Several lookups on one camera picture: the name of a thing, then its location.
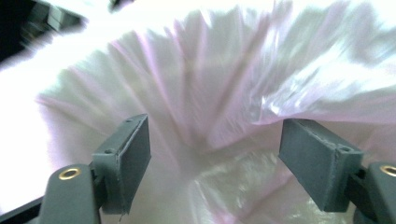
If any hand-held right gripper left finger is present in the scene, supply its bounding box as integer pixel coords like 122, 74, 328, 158
92, 113, 152, 215

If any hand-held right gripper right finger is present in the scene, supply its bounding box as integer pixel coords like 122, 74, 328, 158
278, 119, 363, 213

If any pink plastic bag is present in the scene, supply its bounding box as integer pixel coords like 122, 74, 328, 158
34, 0, 396, 224

